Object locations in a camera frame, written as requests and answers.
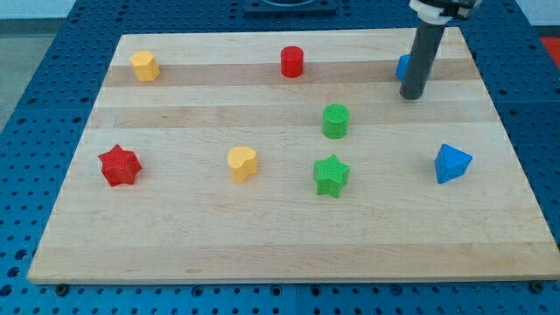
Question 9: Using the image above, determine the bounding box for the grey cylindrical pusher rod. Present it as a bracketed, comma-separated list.
[399, 20, 445, 100]

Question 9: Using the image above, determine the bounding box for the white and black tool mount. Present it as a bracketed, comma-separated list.
[409, 0, 481, 25]

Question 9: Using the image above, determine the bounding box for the blue cube block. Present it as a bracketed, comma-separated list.
[395, 54, 410, 81]

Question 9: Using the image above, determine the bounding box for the blue triangle block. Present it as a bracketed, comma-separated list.
[434, 143, 473, 184]

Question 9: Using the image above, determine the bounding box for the green cylinder block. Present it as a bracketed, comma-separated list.
[321, 103, 350, 139]

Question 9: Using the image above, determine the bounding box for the red cylinder block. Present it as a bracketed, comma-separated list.
[280, 45, 305, 78]

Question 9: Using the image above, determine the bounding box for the green star block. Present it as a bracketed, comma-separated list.
[313, 154, 350, 198]

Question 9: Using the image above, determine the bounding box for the wooden board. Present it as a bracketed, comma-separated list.
[28, 27, 559, 284]

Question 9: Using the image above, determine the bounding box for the yellow heart block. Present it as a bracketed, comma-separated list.
[227, 146, 259, 183]

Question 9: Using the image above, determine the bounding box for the yellow hexagon block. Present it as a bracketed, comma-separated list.
[129, 51, 160, 82]

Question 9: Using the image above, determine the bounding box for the red star block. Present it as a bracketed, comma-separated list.
[98, 144, 142, 187]

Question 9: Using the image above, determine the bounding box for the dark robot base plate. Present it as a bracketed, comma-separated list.
[241, 0, 337, 15]

